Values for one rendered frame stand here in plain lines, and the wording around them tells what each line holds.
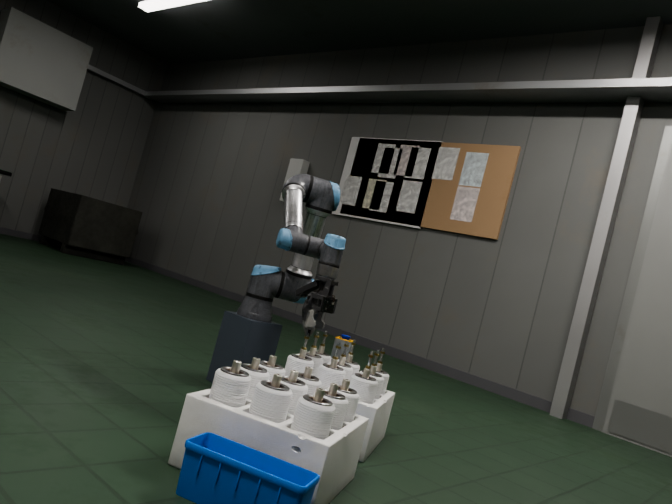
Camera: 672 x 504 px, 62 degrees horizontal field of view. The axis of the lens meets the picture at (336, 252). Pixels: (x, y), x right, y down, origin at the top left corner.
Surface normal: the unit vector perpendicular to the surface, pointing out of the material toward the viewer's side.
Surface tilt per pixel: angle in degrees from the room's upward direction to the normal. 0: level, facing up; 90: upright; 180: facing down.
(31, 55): 90
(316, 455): 90
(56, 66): 90
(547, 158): 90
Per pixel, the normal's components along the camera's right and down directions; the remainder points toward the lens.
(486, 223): -0.62, -0.19
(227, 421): -0.29, -0.11
